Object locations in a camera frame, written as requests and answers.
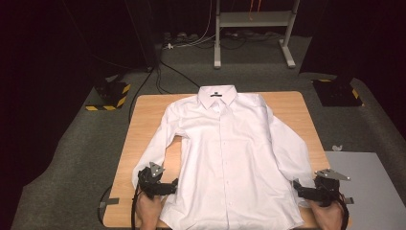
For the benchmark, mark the power strip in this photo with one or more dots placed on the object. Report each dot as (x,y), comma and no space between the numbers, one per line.
(180,37)

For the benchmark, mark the black base with yellow stripes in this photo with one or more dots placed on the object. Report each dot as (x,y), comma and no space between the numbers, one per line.
(338,94)
(110,92)

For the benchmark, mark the small white scrap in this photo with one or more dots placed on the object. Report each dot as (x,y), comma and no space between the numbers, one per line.
(337,148)

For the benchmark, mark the white dress shirt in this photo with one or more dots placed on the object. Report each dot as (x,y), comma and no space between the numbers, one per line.
(230,153)

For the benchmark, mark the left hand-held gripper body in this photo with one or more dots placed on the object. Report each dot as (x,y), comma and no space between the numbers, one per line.
(150,183)

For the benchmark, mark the person's left hand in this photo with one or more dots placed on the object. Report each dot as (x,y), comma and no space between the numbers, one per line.
(149,212)

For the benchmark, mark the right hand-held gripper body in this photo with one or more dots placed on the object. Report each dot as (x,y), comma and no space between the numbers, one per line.
(327,190)

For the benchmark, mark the grey board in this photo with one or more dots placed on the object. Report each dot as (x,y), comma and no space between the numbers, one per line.
(373,191)

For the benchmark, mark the grey tape strip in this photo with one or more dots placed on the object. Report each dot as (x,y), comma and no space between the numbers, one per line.
(111,201)
(349,200)

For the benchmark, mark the grey metal stand frame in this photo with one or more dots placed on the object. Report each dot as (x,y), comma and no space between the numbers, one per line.
(255,19)

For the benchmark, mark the person's right hand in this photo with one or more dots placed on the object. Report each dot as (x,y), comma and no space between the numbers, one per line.
(328,218)

